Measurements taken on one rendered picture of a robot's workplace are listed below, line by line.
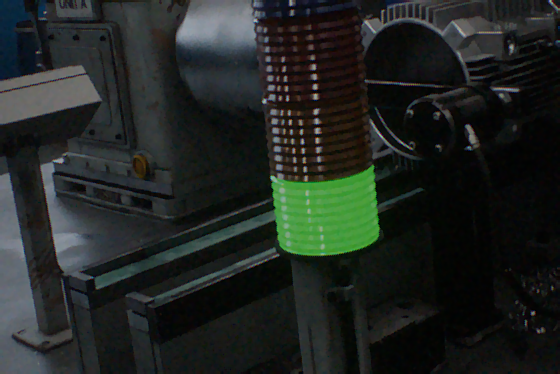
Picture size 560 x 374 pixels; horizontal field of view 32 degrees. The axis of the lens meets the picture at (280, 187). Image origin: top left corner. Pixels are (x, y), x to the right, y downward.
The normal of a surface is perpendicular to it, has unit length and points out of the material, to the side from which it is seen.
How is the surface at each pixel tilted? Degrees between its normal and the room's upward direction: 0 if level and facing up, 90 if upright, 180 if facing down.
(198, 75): 99
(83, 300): 90
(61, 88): 52
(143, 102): 90
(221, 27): 70
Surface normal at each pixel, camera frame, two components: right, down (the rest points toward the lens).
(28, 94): 0.47, -0.49
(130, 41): -0.73, 0.25
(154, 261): -0.11, -0.96
